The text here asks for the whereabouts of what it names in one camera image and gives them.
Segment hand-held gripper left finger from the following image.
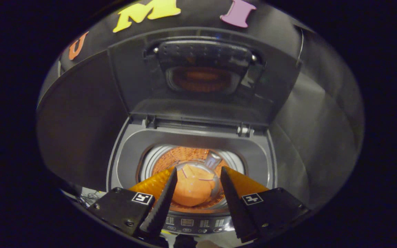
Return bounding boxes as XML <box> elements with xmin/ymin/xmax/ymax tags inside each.
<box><xmin>86</xmin><ymin>167</ymin><xmax>178</xmax><ymax>240</ymax></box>

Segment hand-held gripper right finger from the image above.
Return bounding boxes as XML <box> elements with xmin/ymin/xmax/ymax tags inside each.
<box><xmin>220</xmin><ymin>166</ymin><xmax>311</xmax><ymax>244</ymax></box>

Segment orange polo shirt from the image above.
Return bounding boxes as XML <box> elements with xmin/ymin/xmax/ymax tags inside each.
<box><xmin>172</xmin><ymin>164</ymin><xmax>220</xmax><ymax>207</ymax></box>

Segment grey washing machine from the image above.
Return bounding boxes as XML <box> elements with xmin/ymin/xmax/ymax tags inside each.
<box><xmin>106</xmin><ymin>115</ymin><xmax>278</xmax><ymax>239</ymax></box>

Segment dark washing machine lid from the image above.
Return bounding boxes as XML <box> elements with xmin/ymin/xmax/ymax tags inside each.
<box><xmin>107</xmin><ymin>27</ymin><xmax>303</xmax><ymax>128</ymax></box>

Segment grey cabinet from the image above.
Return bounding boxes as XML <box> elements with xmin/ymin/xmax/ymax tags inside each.
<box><xmin>37</xmin><ymin>51</ymin><xmax>131</xmax><ymax>192</ymax></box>

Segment black floor cables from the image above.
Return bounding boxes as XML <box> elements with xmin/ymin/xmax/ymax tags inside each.
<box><xmin>78</xmin><ymin>190</ymin><xmax>100</xmax><ymax>204</ymax></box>

